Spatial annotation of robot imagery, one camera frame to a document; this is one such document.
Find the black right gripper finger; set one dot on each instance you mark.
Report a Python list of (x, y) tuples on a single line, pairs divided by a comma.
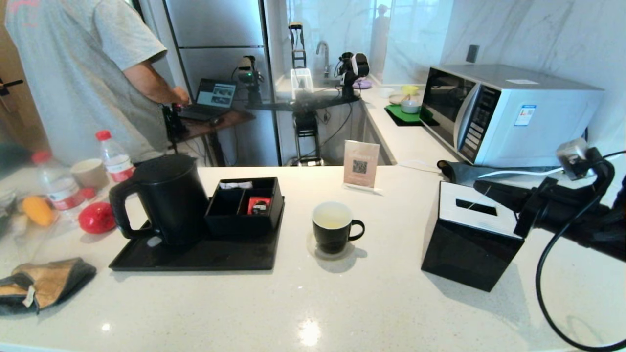
[(508, 204), (503, 189)]

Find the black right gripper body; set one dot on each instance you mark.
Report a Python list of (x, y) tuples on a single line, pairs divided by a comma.
[(562, 215)]

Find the black electric kettle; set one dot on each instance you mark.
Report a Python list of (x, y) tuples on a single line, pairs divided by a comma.
[(171, 205)]

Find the black background robot arm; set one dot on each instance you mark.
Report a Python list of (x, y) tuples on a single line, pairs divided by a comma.
[(353, 69)]

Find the person's right forearm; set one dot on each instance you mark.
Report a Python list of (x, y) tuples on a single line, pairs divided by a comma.
[(151, 83)]

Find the person's right hand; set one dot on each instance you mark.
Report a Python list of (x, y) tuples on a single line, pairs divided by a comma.
[(181, 96)]

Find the silver microwave oven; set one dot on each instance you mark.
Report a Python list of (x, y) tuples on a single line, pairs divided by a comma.
[(528, 132)]

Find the black tissue box white lid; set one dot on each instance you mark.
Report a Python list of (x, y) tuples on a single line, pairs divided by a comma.
[(464, 254)]

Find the grey white bowl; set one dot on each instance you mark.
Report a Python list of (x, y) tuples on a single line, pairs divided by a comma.
[(410, 106)]

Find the green placemat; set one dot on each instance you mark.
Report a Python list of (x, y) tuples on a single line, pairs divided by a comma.
[(398, 115)]

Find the yellow bowl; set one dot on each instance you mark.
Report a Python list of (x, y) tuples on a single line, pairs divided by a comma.
[(410, 90)]

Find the QR code sign stand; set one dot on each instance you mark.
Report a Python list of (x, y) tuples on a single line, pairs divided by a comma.
[(360, 164)]

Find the purple plate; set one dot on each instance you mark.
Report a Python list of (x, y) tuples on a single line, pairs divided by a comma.
[(364, 84)]

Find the black mug white inside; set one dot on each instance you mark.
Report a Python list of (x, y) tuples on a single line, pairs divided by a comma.
[(330, 239)]

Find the beige round coaster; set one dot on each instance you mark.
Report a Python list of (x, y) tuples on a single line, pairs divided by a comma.
[(311, 248)]

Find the chrome sink faucet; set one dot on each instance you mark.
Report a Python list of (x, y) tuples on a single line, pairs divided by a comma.
[(324, 54)]

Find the red sachet packet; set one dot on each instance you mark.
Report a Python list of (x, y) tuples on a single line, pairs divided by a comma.
[(257, 205)]

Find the black compartment organizer box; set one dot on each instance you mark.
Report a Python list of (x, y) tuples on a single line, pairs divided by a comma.
[(239, 227)]

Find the white sachet packets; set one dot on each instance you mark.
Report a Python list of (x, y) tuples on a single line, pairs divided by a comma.
[(234, 185)]

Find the black serving tray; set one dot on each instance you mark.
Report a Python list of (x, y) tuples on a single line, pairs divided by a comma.
[(234, 256)]

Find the brown wooden desk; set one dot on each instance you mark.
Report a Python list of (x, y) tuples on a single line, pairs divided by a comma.
[(230, 120)]

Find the open laptop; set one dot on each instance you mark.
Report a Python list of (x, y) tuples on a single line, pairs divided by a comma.
[(215, 95)]

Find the silver refrigerator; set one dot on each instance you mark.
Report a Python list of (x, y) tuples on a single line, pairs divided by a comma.
[(220, 24)]

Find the black teleoperation device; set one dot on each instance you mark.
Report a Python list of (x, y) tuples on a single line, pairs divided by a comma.
[(173, 122)]

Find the red ball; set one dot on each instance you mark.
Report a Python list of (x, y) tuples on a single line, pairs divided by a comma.
[(97, 217)]

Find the brown paper cup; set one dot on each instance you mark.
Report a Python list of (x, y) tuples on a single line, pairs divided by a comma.
[(90, 173)]

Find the dark pink vegetable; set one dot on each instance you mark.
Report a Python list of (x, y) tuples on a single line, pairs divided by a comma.
[(88, 192)]

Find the person in grey t-shirt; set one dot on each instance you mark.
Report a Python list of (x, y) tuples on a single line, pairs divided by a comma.
[(83, 73)]

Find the blurred red-capped water bottle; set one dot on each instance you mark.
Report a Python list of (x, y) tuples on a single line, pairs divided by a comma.
[(61, 193)]

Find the brown and black cloth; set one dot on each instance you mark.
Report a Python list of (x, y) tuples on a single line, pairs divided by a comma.
[(49, 281)]

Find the orange fruit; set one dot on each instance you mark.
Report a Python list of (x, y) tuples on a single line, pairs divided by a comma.
[(38, 211)]

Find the brown wooden door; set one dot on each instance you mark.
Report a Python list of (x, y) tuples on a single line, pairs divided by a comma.
[(14, 112)]

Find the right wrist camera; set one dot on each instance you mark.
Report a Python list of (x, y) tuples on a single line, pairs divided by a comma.
[(572, 156)]

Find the dark wall socket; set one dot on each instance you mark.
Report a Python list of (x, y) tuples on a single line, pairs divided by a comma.
[(471, 54)]

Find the black pedestal table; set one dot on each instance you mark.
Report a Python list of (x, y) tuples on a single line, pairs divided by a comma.
[(305, 124)]

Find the camera device green light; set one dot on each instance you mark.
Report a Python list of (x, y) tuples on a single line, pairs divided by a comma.
[(246, 67)]

